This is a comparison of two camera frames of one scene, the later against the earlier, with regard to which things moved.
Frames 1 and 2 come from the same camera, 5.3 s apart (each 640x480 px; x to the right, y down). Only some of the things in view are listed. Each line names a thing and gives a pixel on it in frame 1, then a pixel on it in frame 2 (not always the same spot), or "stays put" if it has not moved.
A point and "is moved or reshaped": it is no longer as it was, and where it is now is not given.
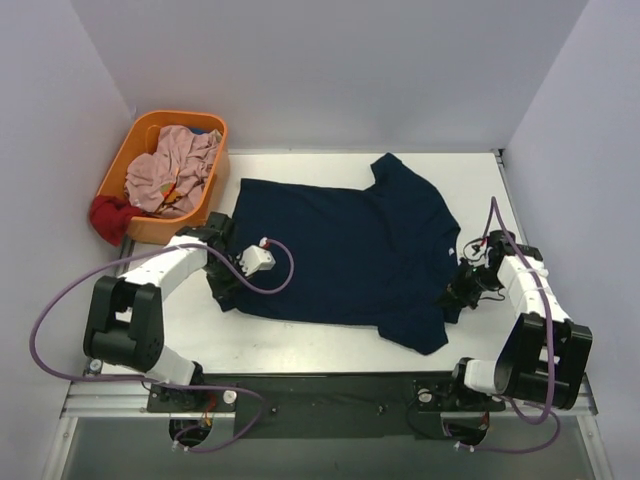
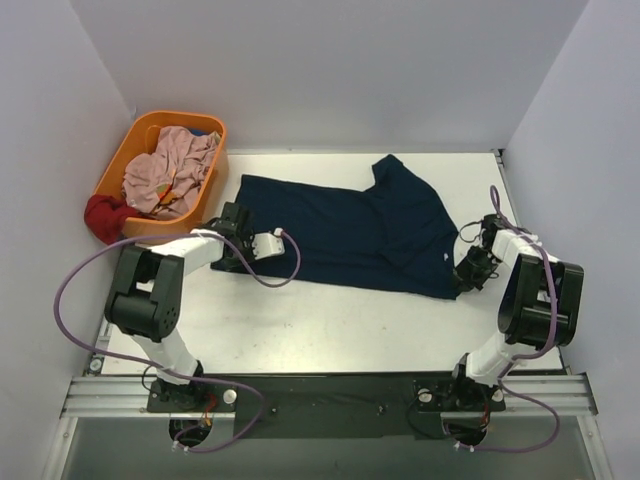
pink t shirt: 172,179 stays put
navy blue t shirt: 376,254 is moved or reshaped
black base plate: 324,405 stays put
